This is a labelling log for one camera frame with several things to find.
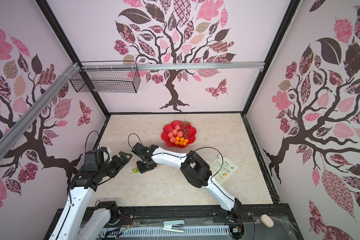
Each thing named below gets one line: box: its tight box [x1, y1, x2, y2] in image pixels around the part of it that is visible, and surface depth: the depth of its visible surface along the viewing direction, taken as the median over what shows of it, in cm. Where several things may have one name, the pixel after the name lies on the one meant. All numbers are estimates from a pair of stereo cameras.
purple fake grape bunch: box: [181, 119, 192, 139], surface depth 108 cm
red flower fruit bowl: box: [161, 120, 197, 149], surface depth 106 cm
